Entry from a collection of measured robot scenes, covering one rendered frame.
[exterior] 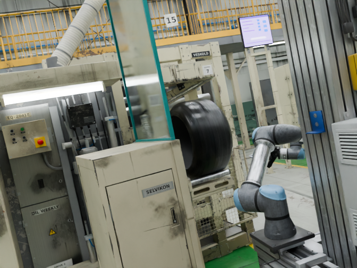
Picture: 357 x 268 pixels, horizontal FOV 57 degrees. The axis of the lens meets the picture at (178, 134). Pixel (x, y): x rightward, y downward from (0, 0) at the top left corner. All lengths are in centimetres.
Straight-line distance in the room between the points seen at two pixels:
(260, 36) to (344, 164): 517
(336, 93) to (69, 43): 179
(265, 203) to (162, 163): 53
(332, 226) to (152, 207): 77
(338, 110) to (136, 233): 95
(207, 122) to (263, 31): 435
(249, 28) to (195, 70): 365
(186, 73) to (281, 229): 152
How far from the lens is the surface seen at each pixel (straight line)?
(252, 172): 178
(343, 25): 141
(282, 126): 189
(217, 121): 225
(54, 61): 246
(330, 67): 137
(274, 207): 163
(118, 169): 140
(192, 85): 285
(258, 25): 641
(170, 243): 153
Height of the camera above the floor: 137
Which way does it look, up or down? 3 degrees down
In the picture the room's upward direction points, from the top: 12 degrees counter-clockwise
